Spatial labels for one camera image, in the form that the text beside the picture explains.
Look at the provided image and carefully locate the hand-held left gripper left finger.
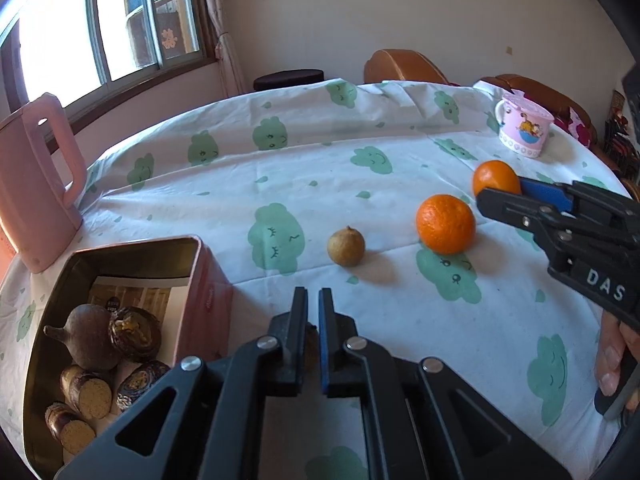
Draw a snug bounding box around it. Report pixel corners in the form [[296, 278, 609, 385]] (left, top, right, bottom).
[[52, 286, 310, 480]]

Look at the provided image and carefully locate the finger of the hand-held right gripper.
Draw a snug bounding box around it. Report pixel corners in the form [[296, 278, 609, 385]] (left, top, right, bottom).
[[476, 187, 586, 261], [520, 177, 640, 241]]

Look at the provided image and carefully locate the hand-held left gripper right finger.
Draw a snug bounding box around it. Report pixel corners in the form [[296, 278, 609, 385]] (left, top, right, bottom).
[[318, 287, 573, 480]]

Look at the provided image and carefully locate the small smooth orange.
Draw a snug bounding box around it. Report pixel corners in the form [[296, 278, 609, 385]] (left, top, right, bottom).
[[472, 160, 522, 198]]

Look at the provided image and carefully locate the pink tin box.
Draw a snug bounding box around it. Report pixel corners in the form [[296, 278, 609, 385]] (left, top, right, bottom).
[[22, 235, 233, 480]]

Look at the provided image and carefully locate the dark brown round pastry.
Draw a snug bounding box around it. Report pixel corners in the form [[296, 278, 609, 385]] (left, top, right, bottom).
[[116, 360, 172, 413]]

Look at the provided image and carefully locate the person's right hand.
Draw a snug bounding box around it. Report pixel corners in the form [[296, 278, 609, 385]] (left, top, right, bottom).
[[595, 310, 627, 400]]

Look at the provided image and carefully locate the pink cartoon cup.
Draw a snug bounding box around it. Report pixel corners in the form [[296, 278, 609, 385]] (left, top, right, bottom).
[[495, 91, 556, 159]]

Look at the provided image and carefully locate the red floral cloth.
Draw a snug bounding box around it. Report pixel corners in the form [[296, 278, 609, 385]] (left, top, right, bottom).
[[554, 109, 592, 147]]

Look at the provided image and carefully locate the large mandarin orange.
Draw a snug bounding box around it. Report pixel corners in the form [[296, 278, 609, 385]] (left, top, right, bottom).
[[416, 194, 476, 255]]

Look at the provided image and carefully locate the brown longan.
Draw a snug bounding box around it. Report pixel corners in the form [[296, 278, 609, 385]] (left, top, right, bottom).
[[327, 226, 366, 266]]

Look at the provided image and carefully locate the printed paper sheet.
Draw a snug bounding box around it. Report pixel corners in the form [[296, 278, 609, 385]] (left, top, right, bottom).
[[89, 275, 193, 361]]

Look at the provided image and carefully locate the dark water chestnut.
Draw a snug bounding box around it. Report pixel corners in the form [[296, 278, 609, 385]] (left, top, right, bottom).
[[109, 306, 162, 362]]

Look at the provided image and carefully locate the white green-cloud tablecloth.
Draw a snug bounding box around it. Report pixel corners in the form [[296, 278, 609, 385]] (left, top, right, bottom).
[[0, 79, 626, 480]]

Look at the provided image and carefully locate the brown round stemmed fruit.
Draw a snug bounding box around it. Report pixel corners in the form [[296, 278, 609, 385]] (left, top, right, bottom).
[[43, 304, 122, 372]]

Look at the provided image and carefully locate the dark round stool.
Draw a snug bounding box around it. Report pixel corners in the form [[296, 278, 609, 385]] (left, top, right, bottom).
[[253, 69, 326, 93]]

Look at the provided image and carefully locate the pink electric kettle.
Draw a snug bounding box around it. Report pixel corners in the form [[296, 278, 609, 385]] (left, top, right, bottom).
[[0, 92, 88, 274]]

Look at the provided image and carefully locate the pale patterned curtain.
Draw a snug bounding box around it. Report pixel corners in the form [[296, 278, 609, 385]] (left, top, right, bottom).
[[200, 0, 248, 96]]

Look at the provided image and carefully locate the sliding glass window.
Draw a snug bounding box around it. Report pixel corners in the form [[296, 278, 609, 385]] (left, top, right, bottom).
[[0, 0, 218, 126]]

